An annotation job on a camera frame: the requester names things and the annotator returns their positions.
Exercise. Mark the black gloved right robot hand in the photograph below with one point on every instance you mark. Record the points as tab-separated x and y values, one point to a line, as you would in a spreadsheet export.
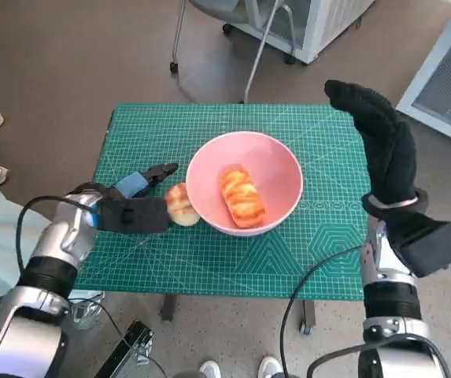
390	157

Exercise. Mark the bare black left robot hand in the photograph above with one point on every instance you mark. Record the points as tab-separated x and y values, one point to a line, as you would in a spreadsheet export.
130	185

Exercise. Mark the round toy bread bun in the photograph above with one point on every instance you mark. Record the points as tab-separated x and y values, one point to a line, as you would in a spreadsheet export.
180	201

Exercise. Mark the pink bowl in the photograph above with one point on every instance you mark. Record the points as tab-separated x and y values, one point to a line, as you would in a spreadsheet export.
209	173

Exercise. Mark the long braided toy bread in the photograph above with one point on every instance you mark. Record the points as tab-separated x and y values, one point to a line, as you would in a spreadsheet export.
242	197

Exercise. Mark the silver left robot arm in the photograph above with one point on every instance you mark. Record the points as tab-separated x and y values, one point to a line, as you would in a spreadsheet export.
44	275

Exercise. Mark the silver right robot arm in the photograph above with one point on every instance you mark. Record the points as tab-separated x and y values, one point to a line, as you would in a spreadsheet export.
390	303

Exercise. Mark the white cabinet with mesh panel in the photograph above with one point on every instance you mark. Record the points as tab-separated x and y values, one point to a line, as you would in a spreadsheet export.
441	90

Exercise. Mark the green cutting mat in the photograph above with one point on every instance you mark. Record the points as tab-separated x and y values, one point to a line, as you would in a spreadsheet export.
217	260

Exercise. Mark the black table leg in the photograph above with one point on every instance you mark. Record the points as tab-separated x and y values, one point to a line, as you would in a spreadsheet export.
168	309
307	319

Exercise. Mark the white mesh cabinet on casters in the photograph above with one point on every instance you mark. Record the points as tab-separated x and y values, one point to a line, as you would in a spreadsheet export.
327	23

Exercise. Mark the black metal stand bar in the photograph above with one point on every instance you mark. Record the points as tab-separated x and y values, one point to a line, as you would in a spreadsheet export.
124	350

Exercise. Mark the grey chair with metal legs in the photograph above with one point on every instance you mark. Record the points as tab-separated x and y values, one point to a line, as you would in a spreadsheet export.
262	47

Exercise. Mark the white shoe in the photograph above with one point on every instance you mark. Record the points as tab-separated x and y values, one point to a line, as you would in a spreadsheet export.
210	370
269	368

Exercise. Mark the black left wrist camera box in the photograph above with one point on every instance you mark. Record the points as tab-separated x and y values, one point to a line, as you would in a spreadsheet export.
138	216

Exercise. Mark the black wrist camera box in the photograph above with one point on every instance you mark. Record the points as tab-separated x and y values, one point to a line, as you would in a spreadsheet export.
138	216
433	244

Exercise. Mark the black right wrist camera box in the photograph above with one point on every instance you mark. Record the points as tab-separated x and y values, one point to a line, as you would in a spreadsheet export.
433	244

